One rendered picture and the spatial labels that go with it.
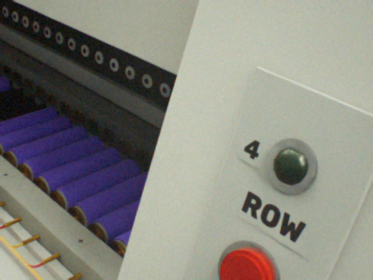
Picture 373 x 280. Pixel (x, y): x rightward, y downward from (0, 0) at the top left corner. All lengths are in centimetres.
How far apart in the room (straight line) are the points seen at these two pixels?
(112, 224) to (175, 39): 16
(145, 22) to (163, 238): 7
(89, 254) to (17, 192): 7
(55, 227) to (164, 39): 16
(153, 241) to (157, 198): 1
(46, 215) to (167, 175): 16
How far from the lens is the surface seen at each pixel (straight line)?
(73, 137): 40
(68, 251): 29
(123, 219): 31
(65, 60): 49
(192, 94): 15
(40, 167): 36
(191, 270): 16
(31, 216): 31
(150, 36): 18
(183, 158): 16
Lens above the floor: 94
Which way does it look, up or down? 17 degrees down
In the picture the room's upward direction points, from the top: 17 degrees clockwise
